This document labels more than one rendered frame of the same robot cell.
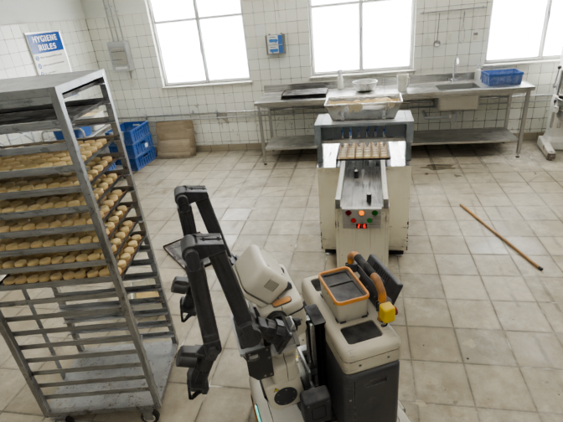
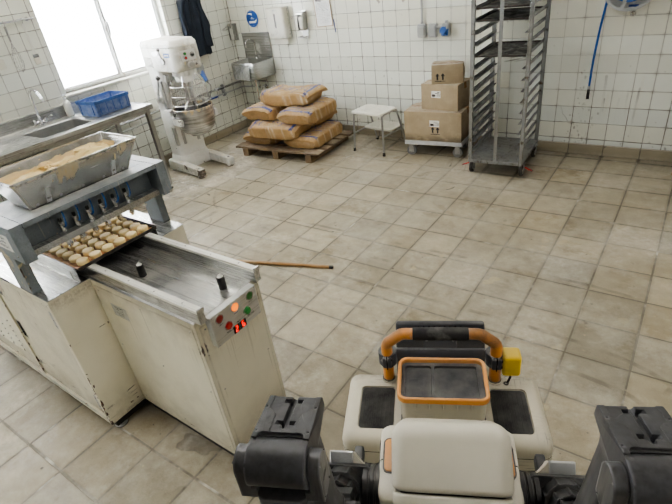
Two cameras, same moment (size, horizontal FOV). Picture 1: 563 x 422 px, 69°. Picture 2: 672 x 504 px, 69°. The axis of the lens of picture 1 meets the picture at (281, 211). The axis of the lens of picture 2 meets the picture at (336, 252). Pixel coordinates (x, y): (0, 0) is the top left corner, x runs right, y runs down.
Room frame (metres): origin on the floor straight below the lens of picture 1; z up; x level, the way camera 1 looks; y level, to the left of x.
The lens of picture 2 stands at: (1.23, 0.69, 1.90)
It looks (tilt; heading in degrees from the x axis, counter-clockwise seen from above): 31 degrees down; 296
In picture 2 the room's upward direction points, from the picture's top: 8 degrees counter-clockwise
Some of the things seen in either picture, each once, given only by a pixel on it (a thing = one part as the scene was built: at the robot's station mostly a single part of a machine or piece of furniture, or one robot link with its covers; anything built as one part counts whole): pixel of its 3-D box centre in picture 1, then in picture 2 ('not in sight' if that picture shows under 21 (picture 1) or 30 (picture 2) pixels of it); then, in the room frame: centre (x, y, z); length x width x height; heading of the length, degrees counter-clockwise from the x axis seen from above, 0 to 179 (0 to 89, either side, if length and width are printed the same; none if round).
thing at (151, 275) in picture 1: (102, 279); not in sight; (2.00, 1.07, 0.69); 0.64 x 0.03 x 0.03; 89
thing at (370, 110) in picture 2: not in sight; (379, 127); (2.92, -4.37, 0.23); 0.45 x 0.45 x 0.46; 69
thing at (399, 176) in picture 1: (364, 183); (83, 296); (3.58, -0.81, 0.42); 1.28 x 0.72 x 0.84; 167
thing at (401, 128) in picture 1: (363, 138); (88, 219); (3.11, -0.70, 1.01); 0.72 x 0.33 x 0.34; 77
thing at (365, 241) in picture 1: (362, 233); (194, 347); (2.62, -0.58, 0.45); 0.70 x 0.34 x 0.90; 167
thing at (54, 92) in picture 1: (116, 278); not in sight; (1.57, 0.77, 0.97); 0.03 x 0.03 x 1.70; 89
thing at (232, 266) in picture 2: (381, 150); (113, 226); (3.19, -0.86, 0.87); 2.01 x 0.03 x 0.07; 167
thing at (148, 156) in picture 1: (135, 158); not in sight; (6.19, 2.17, 0.10); 0.60 x 0.40 x 0.20; 165
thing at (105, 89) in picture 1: (144, 230); not in sight; (2.02, 0.76, 0.97); 0.03 x 0.03 x 1.70; 89
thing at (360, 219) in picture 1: (361, 218); (234, 314); (2.27, -0.50, 0.77); 0.24 x 0.04 x 0.14; 77
